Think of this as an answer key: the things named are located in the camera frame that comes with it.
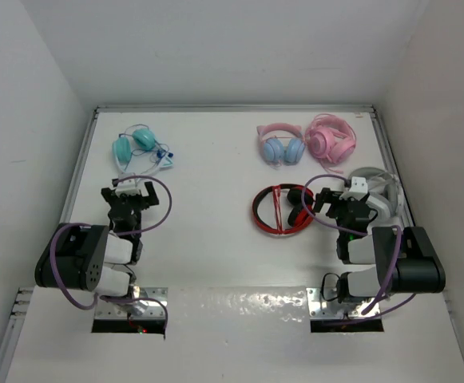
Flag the teal cat-ear headphones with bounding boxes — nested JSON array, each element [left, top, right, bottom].
[[111, 124, 174, 176]]

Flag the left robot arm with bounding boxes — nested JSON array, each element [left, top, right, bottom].
[[34, 179, 159, 297]]

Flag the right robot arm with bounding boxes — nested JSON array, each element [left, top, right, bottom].
[[314, 188, 446, 314]]

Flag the red black headphones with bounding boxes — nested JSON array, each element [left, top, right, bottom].
[[252, 184, 319, 236]]

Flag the white grey headphones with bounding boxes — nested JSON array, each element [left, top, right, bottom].
[[349, 167, 405, 223]]

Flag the pink gaming headphones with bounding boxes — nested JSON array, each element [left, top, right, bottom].
[[304, 113, 357, 174]]

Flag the pink blue cat-ear headphones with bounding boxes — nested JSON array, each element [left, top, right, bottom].
[[256, 123, 306, 165]]

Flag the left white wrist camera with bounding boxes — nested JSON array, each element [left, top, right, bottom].
[[113, 177, 141, 197]]

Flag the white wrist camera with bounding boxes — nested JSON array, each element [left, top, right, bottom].
[[113, 177, 141, 197], [339, 176, 369, 200]]

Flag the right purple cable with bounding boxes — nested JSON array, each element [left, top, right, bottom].
[[301, 172, 416, 320]]

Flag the purple cable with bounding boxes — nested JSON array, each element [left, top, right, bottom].
[[301, 172, 416, 320], [50, 174, 173, 328]]

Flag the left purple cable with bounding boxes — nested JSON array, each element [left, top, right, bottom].
[[50, 174, 173, 328]]

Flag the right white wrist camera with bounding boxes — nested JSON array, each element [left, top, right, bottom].
[[339, 176, 369, 200]]

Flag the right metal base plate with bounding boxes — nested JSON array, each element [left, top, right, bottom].
[[307, 287, 380, 321]]

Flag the metal base plate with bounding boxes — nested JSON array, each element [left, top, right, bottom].
[[307, 287, 380, 321], [94, 286, 168, 321]]

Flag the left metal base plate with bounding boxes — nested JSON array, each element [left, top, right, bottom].
[[94, 286, 168, 321]]

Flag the aluminium table frame rail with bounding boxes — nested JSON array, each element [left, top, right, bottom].
[[6, 105, 464, 382]]

